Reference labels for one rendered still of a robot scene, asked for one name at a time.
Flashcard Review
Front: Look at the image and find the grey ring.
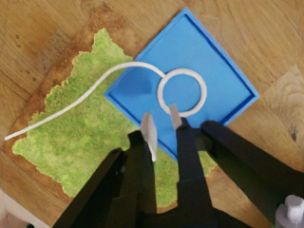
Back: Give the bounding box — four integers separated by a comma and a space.
157, 68, 206, 117

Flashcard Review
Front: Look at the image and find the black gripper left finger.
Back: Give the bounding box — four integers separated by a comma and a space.
52, 111, 157, 228

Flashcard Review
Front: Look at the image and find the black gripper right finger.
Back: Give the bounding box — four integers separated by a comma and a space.
169, 104, 304, 228

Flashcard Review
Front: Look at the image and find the blue square tray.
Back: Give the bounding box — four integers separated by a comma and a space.
103, 8, 260, 162

